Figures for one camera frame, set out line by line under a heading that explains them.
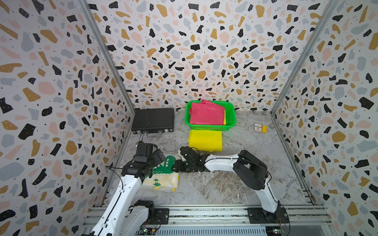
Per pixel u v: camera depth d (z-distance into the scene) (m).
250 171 0.53
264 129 1.12
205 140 1.03
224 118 1.16
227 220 0.73
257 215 0.74
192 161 0.72
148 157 0.61
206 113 1.11
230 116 1.15
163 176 0.84
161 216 0.74
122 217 0.44
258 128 1.10
